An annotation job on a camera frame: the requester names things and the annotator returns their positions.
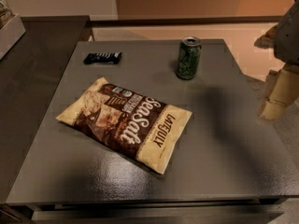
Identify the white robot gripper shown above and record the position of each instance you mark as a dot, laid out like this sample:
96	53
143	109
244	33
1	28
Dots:
289	36

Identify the green soda can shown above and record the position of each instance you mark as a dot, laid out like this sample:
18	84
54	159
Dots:
188	57

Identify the Late July chips bag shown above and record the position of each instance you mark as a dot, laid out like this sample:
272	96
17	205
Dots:
136	126

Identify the dark blue candy bar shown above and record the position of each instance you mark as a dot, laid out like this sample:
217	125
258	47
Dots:
103	57

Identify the white box with snacks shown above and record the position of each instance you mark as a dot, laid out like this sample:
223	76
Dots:
11	28

